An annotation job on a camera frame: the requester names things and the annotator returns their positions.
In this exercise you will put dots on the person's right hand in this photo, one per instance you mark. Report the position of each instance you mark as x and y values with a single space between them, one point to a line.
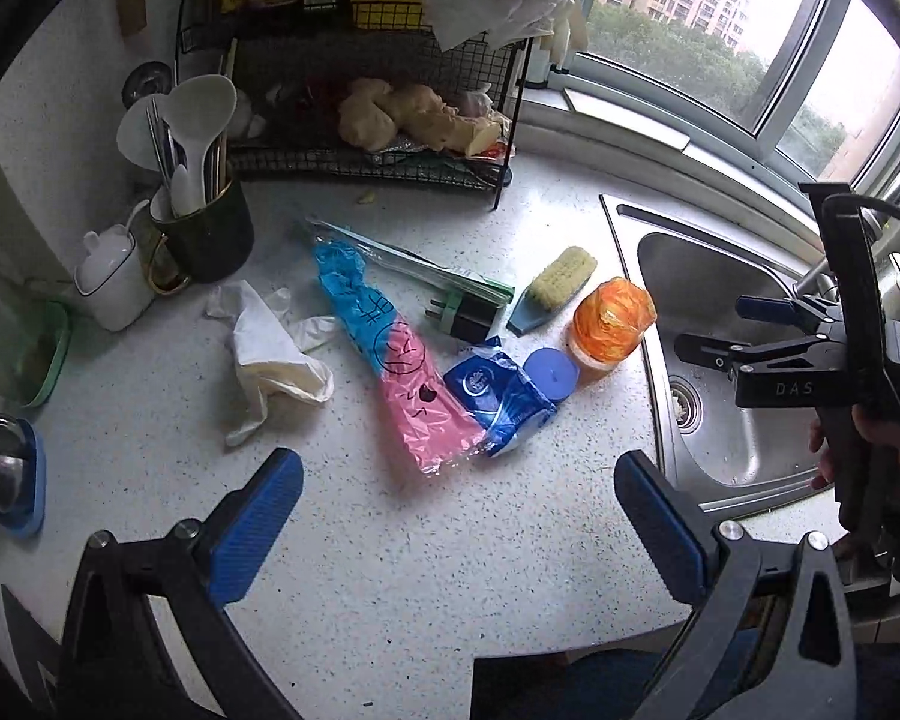
881 442

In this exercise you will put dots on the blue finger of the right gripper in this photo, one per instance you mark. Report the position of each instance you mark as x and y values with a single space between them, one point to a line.
780 311

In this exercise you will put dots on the small black cube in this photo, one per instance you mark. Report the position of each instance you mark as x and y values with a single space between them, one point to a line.
463 316

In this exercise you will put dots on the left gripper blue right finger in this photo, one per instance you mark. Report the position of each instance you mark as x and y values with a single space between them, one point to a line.
675 532

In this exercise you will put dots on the pink blue plastic bag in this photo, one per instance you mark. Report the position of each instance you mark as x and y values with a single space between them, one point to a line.
433 425

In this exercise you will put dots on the black wire rack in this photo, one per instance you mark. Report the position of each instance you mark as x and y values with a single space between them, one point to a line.
293 66

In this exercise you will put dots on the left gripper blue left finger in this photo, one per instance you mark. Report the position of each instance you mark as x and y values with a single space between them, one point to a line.
241 530

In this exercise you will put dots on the ginger roots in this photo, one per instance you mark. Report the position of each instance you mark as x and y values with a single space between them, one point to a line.
375 114

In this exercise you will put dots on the white ceramic sugar pot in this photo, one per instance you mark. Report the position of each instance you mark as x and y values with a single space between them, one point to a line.
110 279

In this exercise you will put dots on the orange plastic cup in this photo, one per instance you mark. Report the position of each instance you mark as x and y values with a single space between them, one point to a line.
609 324

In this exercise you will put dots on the dark utensil holder mug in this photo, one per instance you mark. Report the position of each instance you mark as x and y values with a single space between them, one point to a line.
207 245

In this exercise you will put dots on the window frame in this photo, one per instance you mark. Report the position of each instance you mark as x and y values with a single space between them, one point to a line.
772 93

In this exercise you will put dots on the white rice spoon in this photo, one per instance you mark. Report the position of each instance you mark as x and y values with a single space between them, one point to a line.
173 133

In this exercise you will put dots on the clear green blister package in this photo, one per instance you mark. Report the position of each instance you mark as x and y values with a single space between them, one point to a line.
413 265

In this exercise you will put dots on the blue round lid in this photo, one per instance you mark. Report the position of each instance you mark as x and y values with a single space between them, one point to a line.
553 372

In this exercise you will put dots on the white plastic bag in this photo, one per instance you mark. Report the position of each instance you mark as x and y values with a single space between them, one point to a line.
558 24

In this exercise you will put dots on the yellow bristle scrub brush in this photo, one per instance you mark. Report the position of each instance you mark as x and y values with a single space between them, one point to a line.
553 288

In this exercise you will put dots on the white tissue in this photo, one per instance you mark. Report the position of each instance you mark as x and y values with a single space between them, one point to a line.
272 355

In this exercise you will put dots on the blue coaster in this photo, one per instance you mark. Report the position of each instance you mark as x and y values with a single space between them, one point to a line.
26 518

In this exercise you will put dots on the blue white plastic wrapper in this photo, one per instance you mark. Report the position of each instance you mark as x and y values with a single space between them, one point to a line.
498 394

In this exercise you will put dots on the stainless steel sink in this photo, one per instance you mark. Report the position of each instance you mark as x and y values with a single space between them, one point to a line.
733 462

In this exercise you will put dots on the green coaster tray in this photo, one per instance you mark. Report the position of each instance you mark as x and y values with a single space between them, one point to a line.
46 332

